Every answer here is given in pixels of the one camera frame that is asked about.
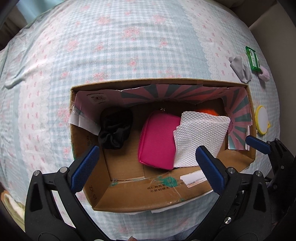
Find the light blue hanging sheet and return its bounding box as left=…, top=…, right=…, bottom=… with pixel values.
left=16, top=0, right=64, bottom=18

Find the white textured cloth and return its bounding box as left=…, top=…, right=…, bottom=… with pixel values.
left=173, top=111, right=230, bottom=168

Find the grey microfibre cloth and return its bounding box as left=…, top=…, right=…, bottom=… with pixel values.
left=228, top=55, right=252, bottom=84

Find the orange fluffy pompom keychain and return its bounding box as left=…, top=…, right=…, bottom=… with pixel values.
left=195, top=106, right=220, bottom=116

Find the black scrunchie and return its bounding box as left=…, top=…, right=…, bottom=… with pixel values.
left=98, top=111, right=130, bottom=150

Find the pink leather pouch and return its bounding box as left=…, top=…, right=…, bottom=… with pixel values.
left=137, top=111, right=181, bottom=170

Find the checked floral bed sheet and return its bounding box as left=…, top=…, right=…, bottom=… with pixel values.
left=0, top=0, right=282, bottom=240

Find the cardboard box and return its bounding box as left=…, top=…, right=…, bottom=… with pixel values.
left=69, top=79, right=255, bottom=213

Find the green wet wipes pack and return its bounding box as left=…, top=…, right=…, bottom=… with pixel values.
left=245, top=46, right=261, bottom=73

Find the yellow rimmed round mirror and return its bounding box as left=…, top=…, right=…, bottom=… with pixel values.
left=255, top=105, right=270, bottom=135

